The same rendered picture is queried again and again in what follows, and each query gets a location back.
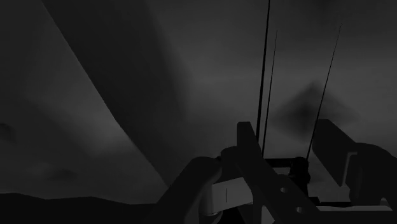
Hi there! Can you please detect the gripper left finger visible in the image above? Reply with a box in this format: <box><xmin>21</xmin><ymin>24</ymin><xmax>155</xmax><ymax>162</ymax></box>
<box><xmin>148</xmin><ymin>121</ymin><xmax>321</xmax><ymax>224</ymax></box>

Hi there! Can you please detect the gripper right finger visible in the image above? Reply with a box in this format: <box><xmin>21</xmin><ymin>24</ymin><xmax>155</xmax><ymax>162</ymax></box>
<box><xmin>311</xmin><ymin>118</ymin><xmax>397</xmax><ymax>209</ymax></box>

